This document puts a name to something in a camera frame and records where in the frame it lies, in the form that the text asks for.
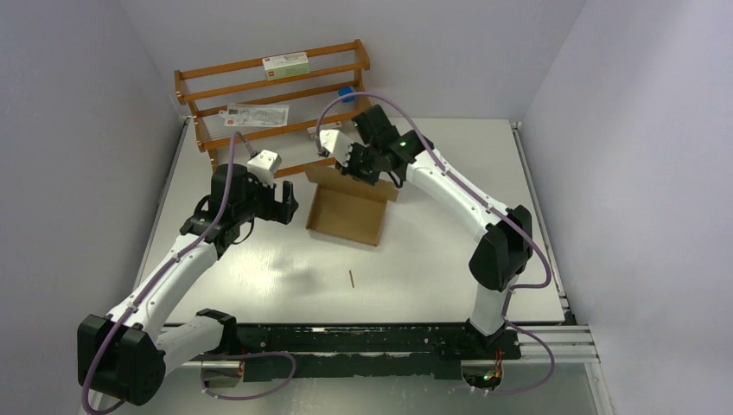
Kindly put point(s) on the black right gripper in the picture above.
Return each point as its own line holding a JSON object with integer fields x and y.
{"x": 350, "y": 171}

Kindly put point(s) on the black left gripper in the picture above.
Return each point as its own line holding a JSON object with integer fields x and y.
{"x": 275, "y": 210}

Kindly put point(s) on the brown cardboard box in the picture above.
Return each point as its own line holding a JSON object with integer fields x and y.
{"x": 347, "y": 208}

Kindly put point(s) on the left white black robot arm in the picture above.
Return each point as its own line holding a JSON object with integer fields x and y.
{"x": 126, "y": 353}

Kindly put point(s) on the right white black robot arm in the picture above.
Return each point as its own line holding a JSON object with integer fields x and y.
{"x": 502, "y": 234}

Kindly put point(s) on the blue small box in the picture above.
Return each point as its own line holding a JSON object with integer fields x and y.
{"x": 346, "y": 94}

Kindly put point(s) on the green white box top shelf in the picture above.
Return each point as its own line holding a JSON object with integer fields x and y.
{"x": 286, "y": 66}

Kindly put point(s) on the white flat blister package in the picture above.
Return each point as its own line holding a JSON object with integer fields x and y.
{"x": 255, "y": 115}

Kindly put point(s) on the orange wooden shelf rack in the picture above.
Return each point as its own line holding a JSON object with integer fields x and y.
{"x": 206, "y": 90}

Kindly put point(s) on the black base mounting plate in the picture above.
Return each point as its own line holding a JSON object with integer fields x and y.
{"x": 441, "y": 350}

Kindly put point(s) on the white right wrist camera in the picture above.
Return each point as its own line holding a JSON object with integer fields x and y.
{"x": 336, "y": 144}

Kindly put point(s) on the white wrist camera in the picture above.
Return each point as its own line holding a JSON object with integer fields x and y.
{"x": 336, "y": 144}
{"x": 264, "y": 166}

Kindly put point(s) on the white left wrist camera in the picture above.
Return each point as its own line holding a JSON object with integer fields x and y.
{"x": 264, "y": 166}

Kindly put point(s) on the aluminium rail frame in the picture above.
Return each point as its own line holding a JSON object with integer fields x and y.
{"x": 433, "y": 262}

